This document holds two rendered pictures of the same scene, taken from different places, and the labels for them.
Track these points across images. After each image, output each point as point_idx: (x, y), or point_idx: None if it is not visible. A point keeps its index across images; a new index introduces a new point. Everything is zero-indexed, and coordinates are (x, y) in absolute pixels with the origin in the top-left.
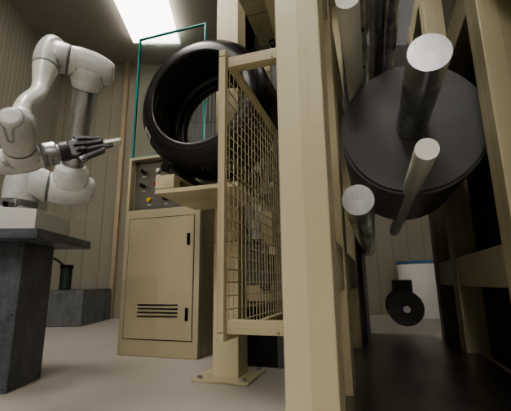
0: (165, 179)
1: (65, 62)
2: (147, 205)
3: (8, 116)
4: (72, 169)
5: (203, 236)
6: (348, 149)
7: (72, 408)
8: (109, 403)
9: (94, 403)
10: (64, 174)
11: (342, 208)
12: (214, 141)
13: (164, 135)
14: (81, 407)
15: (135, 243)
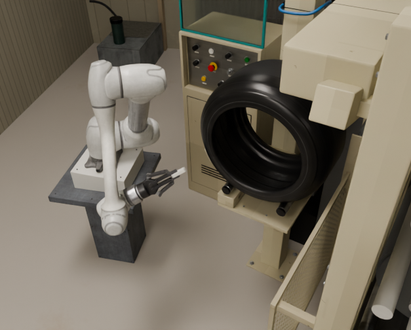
0: (226, 200)
1: (120, 97)
2: (202, 83)
3: (113, 230)
4: (139, 134)
5: (259, 130)
6: (379, 277)
7: (177, 296)
8: (197, 294)
9: (189, 291)
10: (134, 139)
11: (353, 328)
12: (270, 197)
13: (223, 170)
14: (182, 296)
15: (195, 118)
